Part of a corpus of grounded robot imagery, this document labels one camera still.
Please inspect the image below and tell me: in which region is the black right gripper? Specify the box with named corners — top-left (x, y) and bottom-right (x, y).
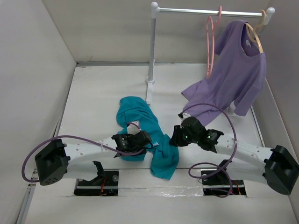
top-left (168, 125), bottom-right (199, 147)

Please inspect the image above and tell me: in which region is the teal t shirt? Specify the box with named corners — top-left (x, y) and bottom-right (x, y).
top-left (116, 96), bottom-right (179, 180)

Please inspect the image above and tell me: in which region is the pink plastic hanger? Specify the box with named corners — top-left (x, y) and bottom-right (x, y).
top-left (206, 6), bottom-right (222, 79)

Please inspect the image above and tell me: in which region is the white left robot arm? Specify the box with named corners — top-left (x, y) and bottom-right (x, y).
top-left (35, 131), bottom-right (152, 186)

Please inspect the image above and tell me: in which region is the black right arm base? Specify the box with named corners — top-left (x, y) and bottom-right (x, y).
top-left (199, 160), bottom-right (246, 197)

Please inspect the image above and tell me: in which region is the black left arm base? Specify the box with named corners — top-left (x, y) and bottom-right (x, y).
top-left (74, 161), bottom-right (119, 196)

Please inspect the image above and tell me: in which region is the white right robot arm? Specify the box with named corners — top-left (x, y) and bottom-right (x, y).
top-left (169, 117), bottom-right (299, 196)

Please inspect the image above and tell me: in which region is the purple t shirt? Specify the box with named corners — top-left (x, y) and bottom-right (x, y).
top-left (182, 20), bottom-right (266, 126)

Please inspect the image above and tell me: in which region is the beige wooden hanger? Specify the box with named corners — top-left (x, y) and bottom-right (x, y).
top-left (245, 10), bottom-right (266, 54)

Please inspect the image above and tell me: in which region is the white metal clothes rack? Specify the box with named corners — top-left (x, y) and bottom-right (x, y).
top-left (146, 0), bottom-right (275, 105)

